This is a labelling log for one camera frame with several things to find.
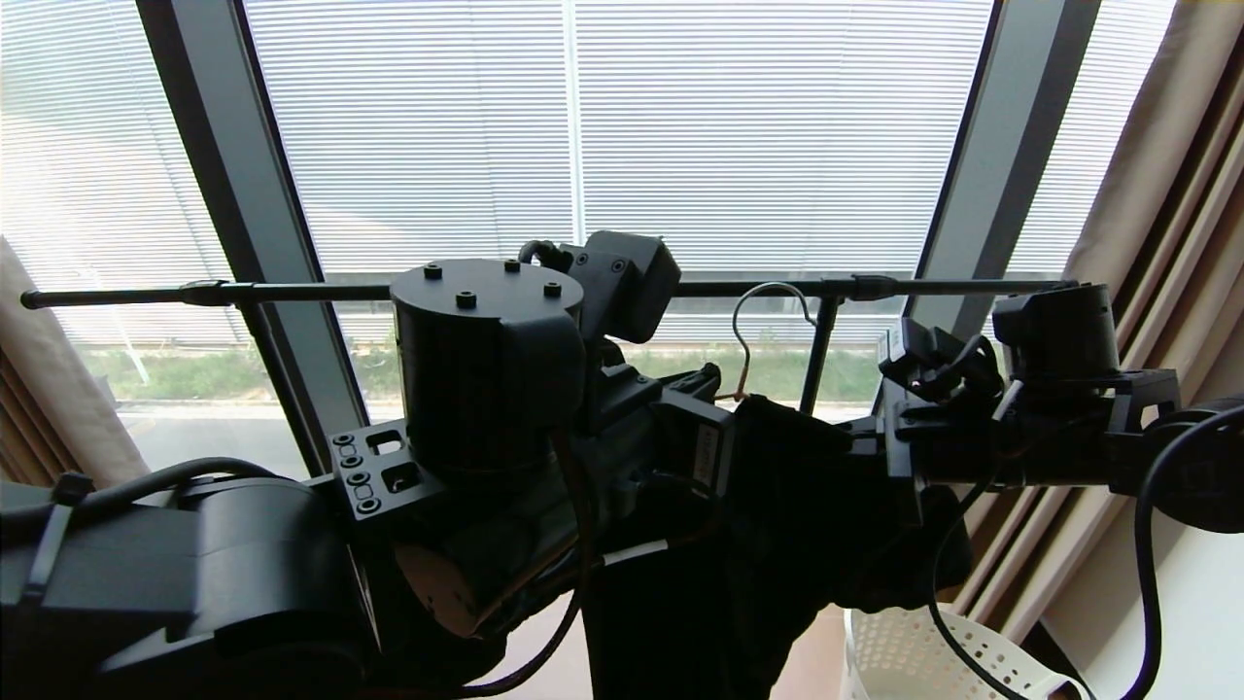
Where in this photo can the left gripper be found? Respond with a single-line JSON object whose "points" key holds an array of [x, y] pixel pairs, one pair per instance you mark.
{"points": [[661, 437]]}

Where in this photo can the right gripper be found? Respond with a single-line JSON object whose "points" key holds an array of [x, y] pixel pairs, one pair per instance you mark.
{"points": [[933, 447]]}

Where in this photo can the pink clothes hanger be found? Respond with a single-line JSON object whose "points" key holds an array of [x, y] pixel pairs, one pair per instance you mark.
{"points": [[743, 335]]}

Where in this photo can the black garment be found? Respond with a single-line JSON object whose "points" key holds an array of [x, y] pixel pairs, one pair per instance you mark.
{"points": [[777, 544]]}

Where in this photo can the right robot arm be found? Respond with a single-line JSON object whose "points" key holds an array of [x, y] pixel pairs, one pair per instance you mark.
{"points": [[1059, 340]]}

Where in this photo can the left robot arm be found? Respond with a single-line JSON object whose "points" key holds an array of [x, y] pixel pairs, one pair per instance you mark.
{"points": [[476, 389]]}

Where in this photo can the white laundry basket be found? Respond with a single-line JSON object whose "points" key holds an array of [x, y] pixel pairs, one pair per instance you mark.
{"points": [[904, 656]]}

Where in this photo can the black clothes rack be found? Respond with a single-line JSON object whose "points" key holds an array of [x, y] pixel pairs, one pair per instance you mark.
{"points": [[292, 291]]}

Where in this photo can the brown curtain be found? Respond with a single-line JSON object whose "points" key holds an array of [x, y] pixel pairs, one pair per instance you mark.
{"points": [[1166, 146]]}

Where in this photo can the window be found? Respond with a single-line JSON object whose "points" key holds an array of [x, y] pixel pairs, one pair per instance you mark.
{"points": [[243, 146]]}

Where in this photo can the beige curtain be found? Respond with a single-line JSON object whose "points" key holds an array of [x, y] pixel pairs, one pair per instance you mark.
{"points": [[58, 389]]}

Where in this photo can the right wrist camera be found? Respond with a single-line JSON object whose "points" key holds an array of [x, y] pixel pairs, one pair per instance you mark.
{"points": [[923, 355]]}

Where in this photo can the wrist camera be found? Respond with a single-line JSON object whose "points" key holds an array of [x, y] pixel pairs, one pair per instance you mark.
{"points": [[923, 355], [622, 282]]}

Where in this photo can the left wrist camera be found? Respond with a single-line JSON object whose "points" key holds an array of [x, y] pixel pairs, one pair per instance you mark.
{"points": [[622, 282]]}

